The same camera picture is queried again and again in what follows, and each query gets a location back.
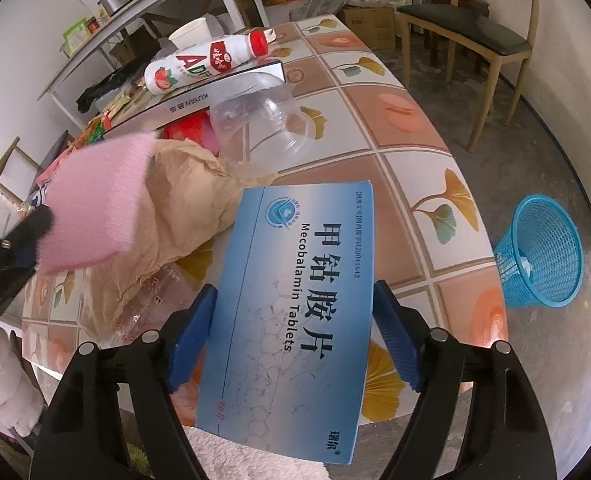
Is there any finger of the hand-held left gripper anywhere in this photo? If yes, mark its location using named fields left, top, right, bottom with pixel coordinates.
left=0, top=206, right=54, bottom=262
left=6, top=246, right=40, bottom=286

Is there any blue medicine box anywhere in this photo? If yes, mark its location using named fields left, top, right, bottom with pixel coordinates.
left=196, top=179, right=376, bottom=465

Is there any red plastic container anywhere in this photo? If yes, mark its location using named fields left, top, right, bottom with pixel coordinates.
left=163, top=110, right=224, bottom=156

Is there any green printed pouch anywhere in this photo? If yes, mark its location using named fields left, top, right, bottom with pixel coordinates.
left=63, top=19, right=91, bottom=50

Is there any cream fuzzy robe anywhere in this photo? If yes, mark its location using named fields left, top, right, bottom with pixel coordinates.
left=183, top=425, right=326, bottom=480

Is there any brown crumpled paper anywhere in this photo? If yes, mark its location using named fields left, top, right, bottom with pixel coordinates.
left=88, top=137, right=279, bottom=346

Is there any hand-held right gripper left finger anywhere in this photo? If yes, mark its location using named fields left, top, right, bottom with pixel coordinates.
left=30, top=284, right=219, bottom=480

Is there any light wooden chair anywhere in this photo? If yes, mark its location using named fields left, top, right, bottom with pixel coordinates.
left=0, top=137, right=41, bottom=206

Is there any pink snack packet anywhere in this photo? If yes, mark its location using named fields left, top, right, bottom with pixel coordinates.
left=18, top=150, right=71, bottom=216

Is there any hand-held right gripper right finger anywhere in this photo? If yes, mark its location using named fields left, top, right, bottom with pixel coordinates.
left=373, top=280, right=559, bottom=480

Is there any white metal shelf table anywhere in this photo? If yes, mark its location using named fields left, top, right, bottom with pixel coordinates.
left=38, top=0, right=271, bottom=126

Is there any grey plastic bag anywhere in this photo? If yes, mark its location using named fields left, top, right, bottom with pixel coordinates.
left=290, top=0, right=349, bottom=18

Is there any yellow snack packet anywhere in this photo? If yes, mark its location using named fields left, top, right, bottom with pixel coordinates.
left=106, top=91, right=149, bottom=116

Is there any blue plastic wastebasket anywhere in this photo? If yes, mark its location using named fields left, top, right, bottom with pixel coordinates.
left=493, top=195, right=583, bottom=309

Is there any grey packaging box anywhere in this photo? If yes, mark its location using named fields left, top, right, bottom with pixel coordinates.
left=103, top=57, right=286, bottom=131

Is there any clear plastic wrapper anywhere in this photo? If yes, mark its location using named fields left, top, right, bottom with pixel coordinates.
left=110, top=260, right=196, bottom=346

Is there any white yogurt drink bottle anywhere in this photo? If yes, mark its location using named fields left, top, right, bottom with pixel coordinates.
left=144, top=29, right=272, bottom=96

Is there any wooden chair with dark seat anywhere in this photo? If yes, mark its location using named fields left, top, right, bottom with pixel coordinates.
left=398, top=0, right=549, bottom=153

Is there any white mattress with blue border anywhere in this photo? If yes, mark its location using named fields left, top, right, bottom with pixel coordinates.
left=478, top=0, right=591, bottom=261

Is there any white paper cup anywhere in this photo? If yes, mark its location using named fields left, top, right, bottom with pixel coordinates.
left=168, top=16, right=211, bottom=53

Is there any floral patterned tablecloth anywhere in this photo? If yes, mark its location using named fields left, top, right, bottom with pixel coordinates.
left=23, top=14, right=507, bottom=428

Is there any pink sponge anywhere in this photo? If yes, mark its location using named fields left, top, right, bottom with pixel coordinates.
left=36, top=132, right=156, bottom=276

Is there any clear plastic cup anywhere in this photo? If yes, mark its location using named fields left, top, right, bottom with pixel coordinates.
left=210, top=72, right=312, bottom=166

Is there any person's left hand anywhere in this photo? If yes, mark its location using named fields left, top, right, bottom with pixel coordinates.
left=0, top=329, right=44, bottom=438

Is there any black cloth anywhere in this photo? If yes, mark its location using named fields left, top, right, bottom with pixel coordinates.
left=77, top=67, right=141, bottom=113

